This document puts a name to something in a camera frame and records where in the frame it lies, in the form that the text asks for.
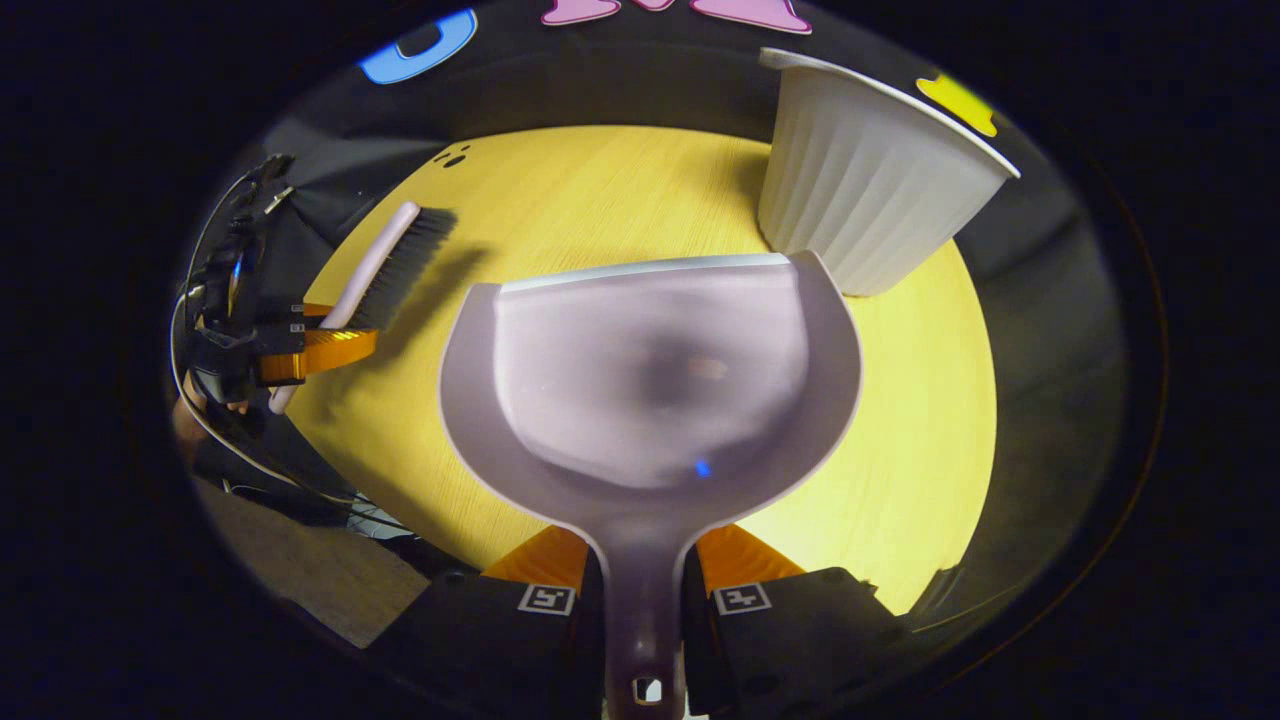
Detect lilac plastic dustpan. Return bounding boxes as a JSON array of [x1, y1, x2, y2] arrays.
[[438, 250, 864, 720]]

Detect small lilac broom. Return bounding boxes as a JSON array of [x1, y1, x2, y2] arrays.
[[268, 201, 459, 416]]

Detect white ribbed garbage bin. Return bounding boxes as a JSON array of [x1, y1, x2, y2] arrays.
[[756, 47, 1022, 299]]

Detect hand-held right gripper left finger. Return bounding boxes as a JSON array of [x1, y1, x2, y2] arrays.
[[375, 525, 608, 720]]

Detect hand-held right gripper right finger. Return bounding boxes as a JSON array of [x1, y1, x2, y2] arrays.
[[683, 523, 909, 719]]

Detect wooden desktop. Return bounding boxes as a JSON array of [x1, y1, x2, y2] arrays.
[[285, 125, 1001, 617]]

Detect thin gripper cable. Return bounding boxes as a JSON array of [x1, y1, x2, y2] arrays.
[[168, 165, 416, 536]]

